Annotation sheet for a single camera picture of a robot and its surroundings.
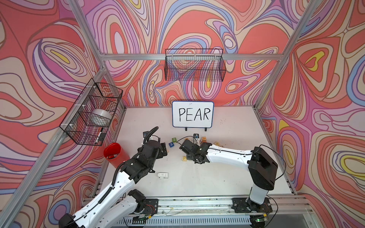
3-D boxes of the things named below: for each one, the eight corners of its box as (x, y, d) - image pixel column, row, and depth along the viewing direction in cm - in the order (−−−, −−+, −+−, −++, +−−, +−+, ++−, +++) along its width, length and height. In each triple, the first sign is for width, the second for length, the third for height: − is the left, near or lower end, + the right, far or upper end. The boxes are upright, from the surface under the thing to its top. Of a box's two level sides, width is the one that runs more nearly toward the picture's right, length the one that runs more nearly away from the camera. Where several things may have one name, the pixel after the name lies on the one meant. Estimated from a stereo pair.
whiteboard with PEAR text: (173, 129, 107) (171, 112, 93) (174, 118, 114) (172, 101, 100) (210, 129, 107) (215, 112, 93) (209, 118, 114) (213, 101, 100)
